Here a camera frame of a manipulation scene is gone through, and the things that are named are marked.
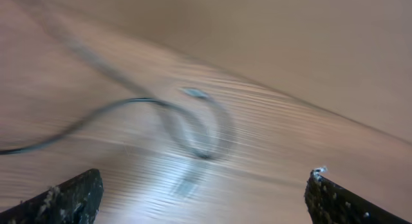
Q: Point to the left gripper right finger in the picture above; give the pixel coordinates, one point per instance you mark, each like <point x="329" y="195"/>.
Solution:
<point x="329" y="203"/>

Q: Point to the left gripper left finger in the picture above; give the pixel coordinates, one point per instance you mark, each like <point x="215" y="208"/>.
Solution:
<point x="75" y="201"/>

